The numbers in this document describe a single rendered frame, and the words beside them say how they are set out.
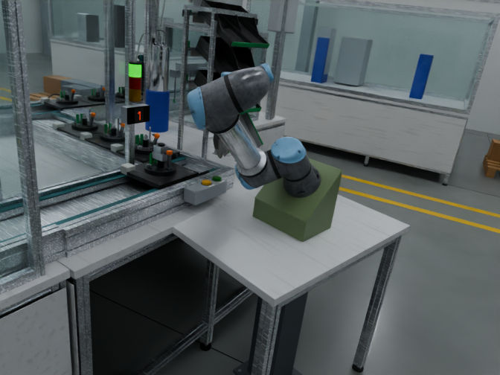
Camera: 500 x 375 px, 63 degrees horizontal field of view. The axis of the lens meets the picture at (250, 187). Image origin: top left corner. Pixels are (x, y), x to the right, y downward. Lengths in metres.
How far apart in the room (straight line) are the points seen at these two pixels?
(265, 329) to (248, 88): 0.76
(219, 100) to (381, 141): 4.55
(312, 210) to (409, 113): 4.03
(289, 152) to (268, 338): 0.64
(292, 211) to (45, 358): 0.97
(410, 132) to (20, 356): 4.89
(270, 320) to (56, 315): 0.66
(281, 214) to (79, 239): 0.74
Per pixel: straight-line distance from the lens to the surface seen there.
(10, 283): 1.33
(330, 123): 5.70
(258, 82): 1.19
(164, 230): 1.59
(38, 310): 1.41
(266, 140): 3.50
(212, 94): 1.18
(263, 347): 1.45
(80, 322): 1.52
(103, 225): 1.48
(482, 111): 10.11
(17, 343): 1.43
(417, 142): 5.55
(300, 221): 1.58
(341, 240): 1.68
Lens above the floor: 1.62
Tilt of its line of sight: 22 degrees down
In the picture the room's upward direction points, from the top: 7 degrees clockwise
